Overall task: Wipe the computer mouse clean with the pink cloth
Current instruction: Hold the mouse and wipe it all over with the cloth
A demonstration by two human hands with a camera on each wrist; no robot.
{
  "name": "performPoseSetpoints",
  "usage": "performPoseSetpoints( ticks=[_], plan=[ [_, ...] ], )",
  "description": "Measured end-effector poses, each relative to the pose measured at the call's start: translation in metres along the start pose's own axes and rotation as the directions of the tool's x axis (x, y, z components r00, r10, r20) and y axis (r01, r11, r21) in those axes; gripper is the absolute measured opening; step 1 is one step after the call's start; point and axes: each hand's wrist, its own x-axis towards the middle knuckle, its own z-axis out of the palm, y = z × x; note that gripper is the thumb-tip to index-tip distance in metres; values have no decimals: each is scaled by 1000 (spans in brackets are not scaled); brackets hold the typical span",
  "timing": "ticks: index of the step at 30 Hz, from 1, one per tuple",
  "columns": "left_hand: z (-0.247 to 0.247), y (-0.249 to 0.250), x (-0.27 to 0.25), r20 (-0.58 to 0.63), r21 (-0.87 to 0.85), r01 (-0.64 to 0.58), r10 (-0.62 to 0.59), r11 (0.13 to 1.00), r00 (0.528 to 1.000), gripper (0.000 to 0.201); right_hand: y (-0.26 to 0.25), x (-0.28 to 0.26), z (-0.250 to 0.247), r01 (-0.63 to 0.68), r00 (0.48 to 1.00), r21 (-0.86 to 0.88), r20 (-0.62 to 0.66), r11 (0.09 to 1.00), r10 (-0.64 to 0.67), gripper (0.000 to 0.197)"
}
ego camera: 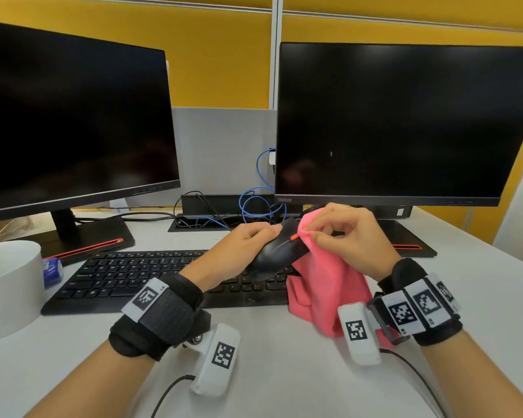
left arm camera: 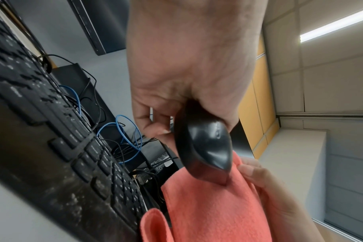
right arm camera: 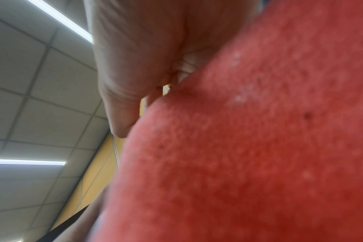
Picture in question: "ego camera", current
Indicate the black keyboard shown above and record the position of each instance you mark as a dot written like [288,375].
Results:
[113,278]

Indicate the white cabinet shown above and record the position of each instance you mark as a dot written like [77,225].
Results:
[520,213]

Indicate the brown cardboard box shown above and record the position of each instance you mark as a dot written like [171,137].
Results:
[4,226]

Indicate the black white-speckled mouse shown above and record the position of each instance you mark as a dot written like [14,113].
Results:
[279,252]

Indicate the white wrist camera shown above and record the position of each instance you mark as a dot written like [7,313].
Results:
[359,335]
[215,361]

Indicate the person's right forearm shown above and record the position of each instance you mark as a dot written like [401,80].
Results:
[479,378]

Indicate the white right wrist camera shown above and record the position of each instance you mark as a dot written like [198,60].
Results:
[359,335]

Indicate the person's left hand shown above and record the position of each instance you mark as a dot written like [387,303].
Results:
[231,256]

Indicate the pink cloth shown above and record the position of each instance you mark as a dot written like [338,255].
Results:
[327,291]

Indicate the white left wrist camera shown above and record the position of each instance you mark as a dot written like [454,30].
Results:
[215,361]

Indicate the person's right hand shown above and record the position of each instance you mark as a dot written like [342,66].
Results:
[361,239]

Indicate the small blue object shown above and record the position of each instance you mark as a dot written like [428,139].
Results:
[52,272]

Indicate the black computer monitor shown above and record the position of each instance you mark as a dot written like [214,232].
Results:
[74,121]
[401,121]

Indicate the person's left forearm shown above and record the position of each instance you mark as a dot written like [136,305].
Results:
[96,387]

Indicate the white round container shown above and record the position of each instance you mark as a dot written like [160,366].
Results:
[4,296]

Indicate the grey partition panel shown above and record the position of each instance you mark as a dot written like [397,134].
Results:
[222,152]

